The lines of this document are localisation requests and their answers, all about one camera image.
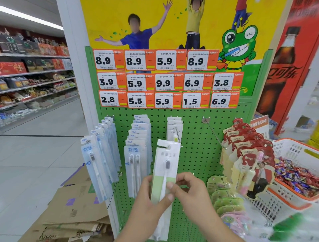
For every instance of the row of red cartoon packs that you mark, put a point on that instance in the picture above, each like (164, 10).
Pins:
(246, 149)

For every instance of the row of green pink packs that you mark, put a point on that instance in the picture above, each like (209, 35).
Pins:
(224, 199)

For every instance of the red cola poster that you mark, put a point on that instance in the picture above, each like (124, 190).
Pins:
(289, 65)

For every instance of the row of blue toothbrush packs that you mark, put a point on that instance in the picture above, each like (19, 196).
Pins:
(97, 164)

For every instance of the yellow frog poster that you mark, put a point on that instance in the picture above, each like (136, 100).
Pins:
(149, 20)

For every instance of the heap of wrapped candies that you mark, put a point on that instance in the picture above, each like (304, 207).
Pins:
(296, 177)

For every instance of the person's left hand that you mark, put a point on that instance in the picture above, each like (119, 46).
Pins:
(149, 207)

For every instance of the row of twin toothbrush packs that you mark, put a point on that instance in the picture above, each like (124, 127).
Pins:
(135, 164)

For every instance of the green pegboard display rack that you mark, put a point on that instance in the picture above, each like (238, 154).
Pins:
(199, 149)

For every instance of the small printed sign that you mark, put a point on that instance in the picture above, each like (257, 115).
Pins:
(259, 124)

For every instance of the rows of orange price tags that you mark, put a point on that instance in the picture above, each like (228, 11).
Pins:
(169, 82)

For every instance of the ceiling light strip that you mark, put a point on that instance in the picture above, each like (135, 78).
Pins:
(30, 17)

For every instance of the pile of flattened cardboard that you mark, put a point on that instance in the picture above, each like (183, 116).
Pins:
(70, 209)

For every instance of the basket of candies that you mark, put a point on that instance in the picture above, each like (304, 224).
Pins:
(269, 204)

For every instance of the person's right hand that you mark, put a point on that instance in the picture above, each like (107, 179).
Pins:
(194, 197)

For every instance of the stocked store shelves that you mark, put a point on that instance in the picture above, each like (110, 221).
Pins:
(30, 75)

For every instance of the grey bristle toothbrush pack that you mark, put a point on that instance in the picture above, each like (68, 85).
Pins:
(167, 152)

